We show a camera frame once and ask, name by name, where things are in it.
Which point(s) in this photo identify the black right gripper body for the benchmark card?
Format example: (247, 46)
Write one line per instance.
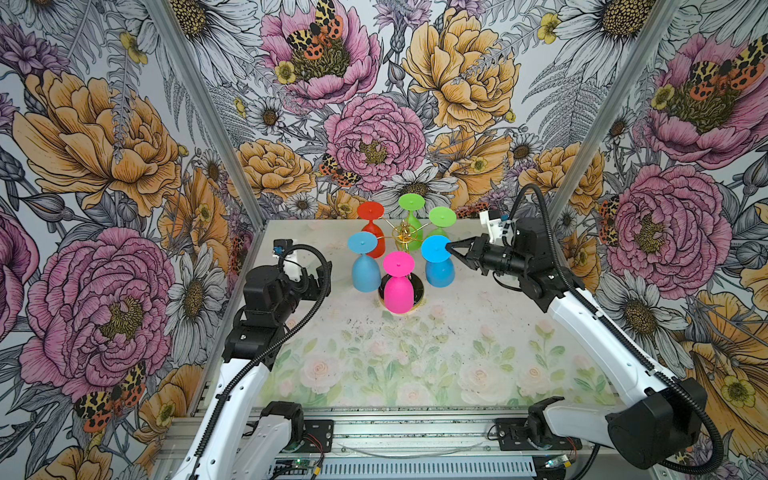
(499, 258)

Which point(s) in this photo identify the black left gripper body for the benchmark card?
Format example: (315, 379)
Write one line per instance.
(306, 289)

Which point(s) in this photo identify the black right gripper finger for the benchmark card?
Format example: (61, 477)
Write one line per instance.
(469, 259)
(461, 244)

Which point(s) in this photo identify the blue wine glass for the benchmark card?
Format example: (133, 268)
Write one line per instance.
(440, 272)
(366, 276)

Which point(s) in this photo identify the green wine glass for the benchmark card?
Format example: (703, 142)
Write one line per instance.
(441, 218)
(411, 216)

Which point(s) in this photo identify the pink wine glass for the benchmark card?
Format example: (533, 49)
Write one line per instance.
(398, 291)

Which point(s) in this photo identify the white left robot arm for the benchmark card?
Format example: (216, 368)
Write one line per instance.
(222, 448)

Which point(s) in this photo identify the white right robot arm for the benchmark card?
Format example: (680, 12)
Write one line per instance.
(660, 419)

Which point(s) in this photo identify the red wine glass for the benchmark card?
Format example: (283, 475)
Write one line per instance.
(372, 211)

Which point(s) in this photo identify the green circuit board left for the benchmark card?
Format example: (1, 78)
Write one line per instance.
(297, 466)

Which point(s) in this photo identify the green circuit board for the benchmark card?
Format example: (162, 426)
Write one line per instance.
(553, 462)
(297, 466)

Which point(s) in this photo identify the green circuit board right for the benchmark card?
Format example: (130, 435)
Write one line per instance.
(553, 462)

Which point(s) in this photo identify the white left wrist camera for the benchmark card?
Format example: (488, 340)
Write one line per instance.
(287, 257)

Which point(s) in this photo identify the gold wire wine glass rack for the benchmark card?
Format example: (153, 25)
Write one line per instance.
(415, 280)

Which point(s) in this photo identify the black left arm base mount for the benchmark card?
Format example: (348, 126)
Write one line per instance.
(317, 437)

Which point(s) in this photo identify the silver aluminium front rail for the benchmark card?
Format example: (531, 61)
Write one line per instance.
(408, 433)

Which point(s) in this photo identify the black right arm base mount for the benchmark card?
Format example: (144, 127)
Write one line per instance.
(516, 434)

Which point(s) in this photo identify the grey slotted cable duct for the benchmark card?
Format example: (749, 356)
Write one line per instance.
(505, 467)

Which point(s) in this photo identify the silver aluminium corner post right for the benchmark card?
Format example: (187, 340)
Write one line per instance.
(659, 20)

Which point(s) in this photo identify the silver aluminium corner post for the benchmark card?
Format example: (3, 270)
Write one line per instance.
(185, 63)
(659, 20)

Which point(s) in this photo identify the silver aluminium corner post left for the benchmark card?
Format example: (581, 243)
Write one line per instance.
(185, 63)

